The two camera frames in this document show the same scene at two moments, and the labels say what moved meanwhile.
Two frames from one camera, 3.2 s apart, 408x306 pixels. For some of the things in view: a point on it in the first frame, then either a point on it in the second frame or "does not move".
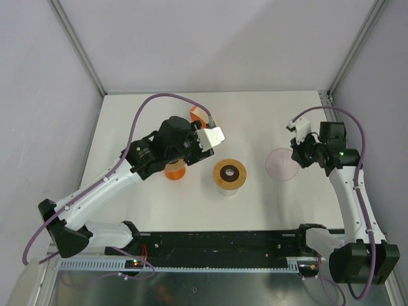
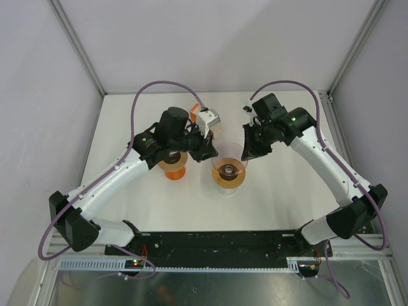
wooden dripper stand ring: x=176 y=165 does not move
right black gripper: x=297 y=154 → x=250 y=150
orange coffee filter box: x=198 y=114 does not move
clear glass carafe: x=228 y=192 does not move
